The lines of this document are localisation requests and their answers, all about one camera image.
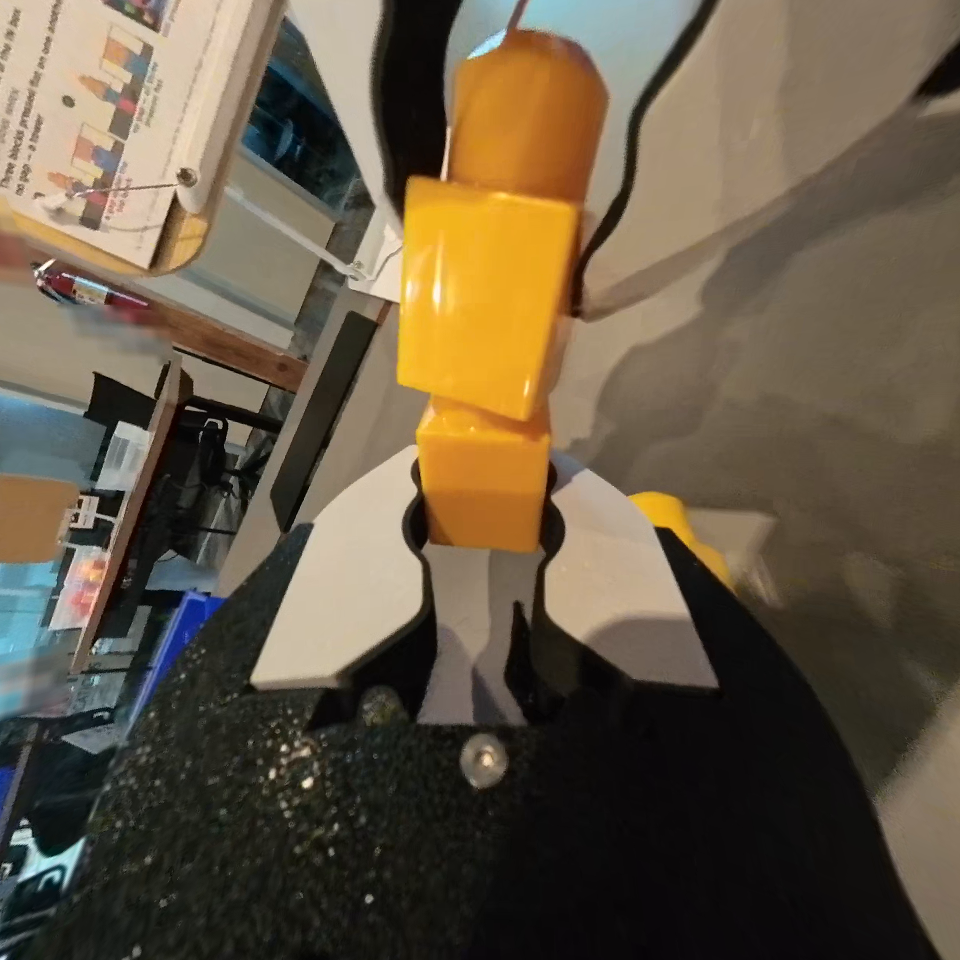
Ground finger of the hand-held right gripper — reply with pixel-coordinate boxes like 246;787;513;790
288;0;410;297
576;0;960;318

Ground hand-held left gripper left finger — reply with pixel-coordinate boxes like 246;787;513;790
251;442;438;689

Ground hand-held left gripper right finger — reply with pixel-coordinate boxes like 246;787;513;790
534;452;719;689

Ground yellow toy block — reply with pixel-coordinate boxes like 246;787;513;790
630;491;734;595
397;30;612;421
416;397;554;554

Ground blue plastic bin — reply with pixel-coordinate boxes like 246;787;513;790
131;591;230;721

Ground clear box of coloured blocks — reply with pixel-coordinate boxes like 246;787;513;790
48;543;114;635

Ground white clip bar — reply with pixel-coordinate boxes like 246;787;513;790
171;0;290;219

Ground black office chair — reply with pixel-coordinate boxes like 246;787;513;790
150;397;256;541

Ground wooden desk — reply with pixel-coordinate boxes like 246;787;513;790
69;358;198;676

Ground instruction sheet on white stand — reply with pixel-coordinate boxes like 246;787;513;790
146;0;294;280

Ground printed instruction sheet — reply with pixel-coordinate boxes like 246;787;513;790
0;0;260;264

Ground cork panel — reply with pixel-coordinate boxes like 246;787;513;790
0;474;80;564

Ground red fire extinguisher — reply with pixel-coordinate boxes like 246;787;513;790
31;258;151;310

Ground black white printed sign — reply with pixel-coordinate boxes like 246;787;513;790
0;817;87;935

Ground wooden post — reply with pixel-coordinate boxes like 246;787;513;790
168;300;310;393

